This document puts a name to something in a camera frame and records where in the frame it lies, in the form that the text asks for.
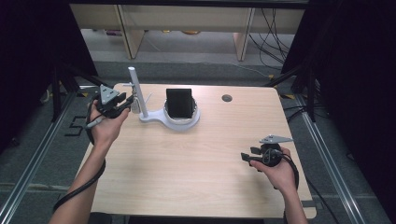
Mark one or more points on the white key stand with pole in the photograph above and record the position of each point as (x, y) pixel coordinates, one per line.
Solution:
(141, 99)

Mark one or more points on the person's right hand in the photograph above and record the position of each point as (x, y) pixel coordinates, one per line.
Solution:
(281, 175)

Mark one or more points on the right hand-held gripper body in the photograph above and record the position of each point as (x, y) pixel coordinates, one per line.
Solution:
(271, 155)

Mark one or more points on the silver bowl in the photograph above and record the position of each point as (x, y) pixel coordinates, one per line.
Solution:
(194, 107)

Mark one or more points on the yellow object under desk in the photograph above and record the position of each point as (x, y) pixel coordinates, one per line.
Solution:
(190, 32)

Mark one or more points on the black metal stand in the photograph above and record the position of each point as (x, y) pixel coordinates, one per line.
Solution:
(57, 93)
(311, 96)

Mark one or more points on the light wooden desk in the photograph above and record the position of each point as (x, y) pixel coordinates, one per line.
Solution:
(186, 17)

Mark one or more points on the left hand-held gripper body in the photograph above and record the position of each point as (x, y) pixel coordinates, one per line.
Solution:
(107, 104)

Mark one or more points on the aluminium floor rail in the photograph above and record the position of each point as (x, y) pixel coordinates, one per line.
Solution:
(327, 161)
(37, 155)

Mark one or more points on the black wallet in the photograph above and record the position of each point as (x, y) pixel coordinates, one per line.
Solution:
(179, 102)

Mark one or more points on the person's left hand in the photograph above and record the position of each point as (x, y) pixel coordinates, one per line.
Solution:
(106, 130)

